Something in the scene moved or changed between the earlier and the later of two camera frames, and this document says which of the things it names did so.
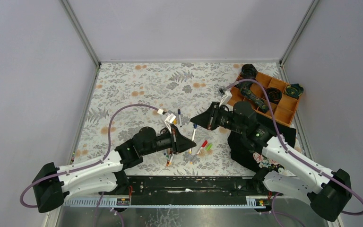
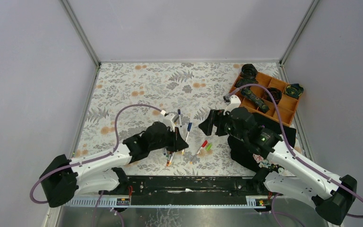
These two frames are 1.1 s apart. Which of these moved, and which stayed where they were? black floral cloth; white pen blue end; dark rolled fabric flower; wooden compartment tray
Moved: white pen blue end
Stayed: black floral cloth; dark rolled fabric flower; wooden compartment tray
